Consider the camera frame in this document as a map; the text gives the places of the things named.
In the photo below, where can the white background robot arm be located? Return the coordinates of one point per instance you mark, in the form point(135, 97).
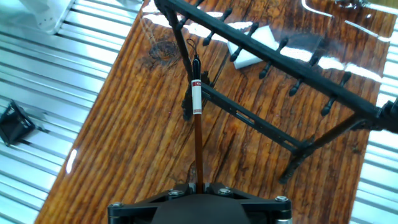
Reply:
point(46, 15)

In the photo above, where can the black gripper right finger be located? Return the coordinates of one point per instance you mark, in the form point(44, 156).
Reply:
point(264, 208)

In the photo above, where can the thin black pen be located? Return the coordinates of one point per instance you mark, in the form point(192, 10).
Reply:
point(196, 99)

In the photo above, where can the wood grain table mat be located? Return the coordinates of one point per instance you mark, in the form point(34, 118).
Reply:
point(140, 124)

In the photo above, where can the small black folding stand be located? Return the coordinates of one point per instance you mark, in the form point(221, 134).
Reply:
point(14, 124)

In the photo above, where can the white foam block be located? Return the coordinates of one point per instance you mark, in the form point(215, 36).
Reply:
point(245, 60)

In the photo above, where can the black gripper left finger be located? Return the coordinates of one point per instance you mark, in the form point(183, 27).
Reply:
point(140, 208)

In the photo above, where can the black pen rack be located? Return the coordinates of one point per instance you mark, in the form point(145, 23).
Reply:
point(280, 62)

